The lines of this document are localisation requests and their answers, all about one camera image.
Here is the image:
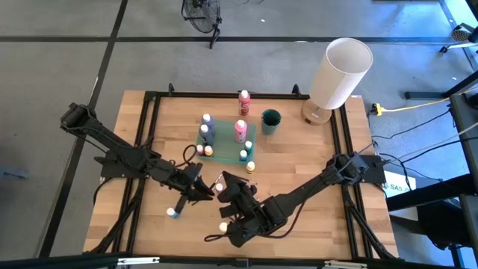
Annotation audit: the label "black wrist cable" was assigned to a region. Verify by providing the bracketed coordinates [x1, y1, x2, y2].
[181, 144, 198, 167]
[203, 194, 305, 244]

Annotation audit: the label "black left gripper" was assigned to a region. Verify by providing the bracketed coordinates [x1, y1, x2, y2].
[170, 162, 217, 217]

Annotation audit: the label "white shade wooden lamp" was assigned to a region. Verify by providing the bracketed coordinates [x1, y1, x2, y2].
[300, 37, 374, 126]

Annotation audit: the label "black metal stand leg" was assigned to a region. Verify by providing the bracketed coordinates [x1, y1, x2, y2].
[404, 69, 478, 101]

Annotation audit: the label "beige cable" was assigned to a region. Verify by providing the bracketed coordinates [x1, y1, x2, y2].
[388, 121, 478, 164]

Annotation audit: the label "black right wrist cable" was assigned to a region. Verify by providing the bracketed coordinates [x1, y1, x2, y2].
[203, 194, 305, 244]

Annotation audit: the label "yellow extension cord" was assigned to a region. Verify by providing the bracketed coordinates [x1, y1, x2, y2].
[370, 97, 455, 117]

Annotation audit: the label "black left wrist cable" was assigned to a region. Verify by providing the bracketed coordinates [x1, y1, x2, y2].
[181, 144, 198, 167]

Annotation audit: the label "black floor fan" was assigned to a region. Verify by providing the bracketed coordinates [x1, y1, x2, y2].
[181, 0, 224, 50]

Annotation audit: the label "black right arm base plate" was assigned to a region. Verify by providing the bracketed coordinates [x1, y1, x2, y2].
[331, 153, 387, 185]

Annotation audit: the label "white label sheet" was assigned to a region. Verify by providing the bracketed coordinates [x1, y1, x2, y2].
[382, 170, 418, 200]

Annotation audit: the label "black box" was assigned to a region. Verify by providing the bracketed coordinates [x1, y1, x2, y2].
[415, 199, 474, 251]

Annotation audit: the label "large red paint bottle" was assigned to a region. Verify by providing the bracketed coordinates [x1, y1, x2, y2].
[238, 89, 252, 114]

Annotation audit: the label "large dark blue paint bottle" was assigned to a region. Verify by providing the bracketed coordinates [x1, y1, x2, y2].
[197, 123, 215, 146]

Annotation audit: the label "black aluminium table frame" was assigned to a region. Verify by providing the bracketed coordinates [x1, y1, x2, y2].
[87, 82, 399, 262]

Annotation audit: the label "teal translucent plastic tray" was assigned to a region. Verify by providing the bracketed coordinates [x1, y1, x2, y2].
[196, 118, 258, 166]

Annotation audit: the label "grey metal piece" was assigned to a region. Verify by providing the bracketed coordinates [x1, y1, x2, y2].
[0, 168, 31, 181]

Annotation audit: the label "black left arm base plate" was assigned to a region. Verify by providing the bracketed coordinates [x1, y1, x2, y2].
[99, 147, 153, 179]

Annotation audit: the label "black metal stand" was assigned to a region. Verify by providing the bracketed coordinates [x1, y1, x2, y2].
[438, 0, 478, 71]

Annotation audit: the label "dark green cup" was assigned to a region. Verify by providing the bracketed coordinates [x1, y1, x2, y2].
[261, 108, 282, 136]

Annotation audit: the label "large pink paint bottle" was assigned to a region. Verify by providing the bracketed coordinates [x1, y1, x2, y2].
[234, 119, 249, 144]

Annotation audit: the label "large purple paint bottle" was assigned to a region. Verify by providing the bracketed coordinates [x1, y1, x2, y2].
[200, 113, 216, 132]

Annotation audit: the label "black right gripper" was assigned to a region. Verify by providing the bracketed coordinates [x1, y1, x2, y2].
[217, 171, 291, 248]

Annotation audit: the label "person's foot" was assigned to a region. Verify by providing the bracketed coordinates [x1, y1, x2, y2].
[450, 26, 472, 44]

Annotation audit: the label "black crossbar silver brackets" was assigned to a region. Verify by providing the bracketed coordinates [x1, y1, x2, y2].
[0, 252, 478, 269]

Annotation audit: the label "black metal beam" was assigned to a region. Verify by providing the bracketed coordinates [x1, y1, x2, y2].
[385, 173, 472, 213]

